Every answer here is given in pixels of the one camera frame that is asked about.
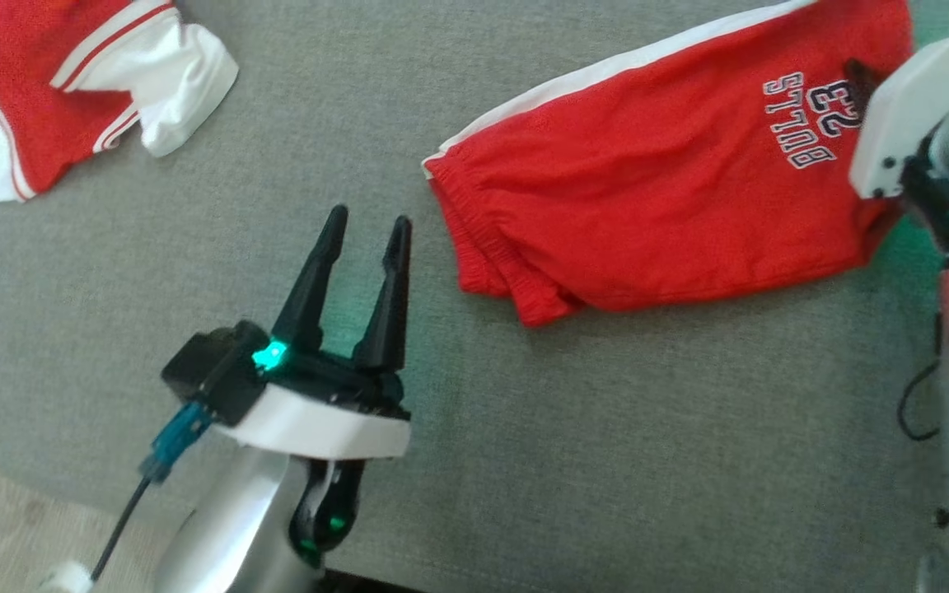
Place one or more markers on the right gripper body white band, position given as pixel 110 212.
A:
pixel 903 107

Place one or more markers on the left gripper body green-lit band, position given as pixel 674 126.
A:
pixel 318 424

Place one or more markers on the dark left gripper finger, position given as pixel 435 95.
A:
pixel 310 280
pixel 388 313

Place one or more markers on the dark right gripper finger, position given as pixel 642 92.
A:
pixel 863 82

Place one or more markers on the red Bulls 23 shorts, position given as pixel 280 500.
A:
pixel 647 181

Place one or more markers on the red jersey with white trim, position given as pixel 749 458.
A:
pixel 13 99

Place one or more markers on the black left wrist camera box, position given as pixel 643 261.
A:
pixel 215 371

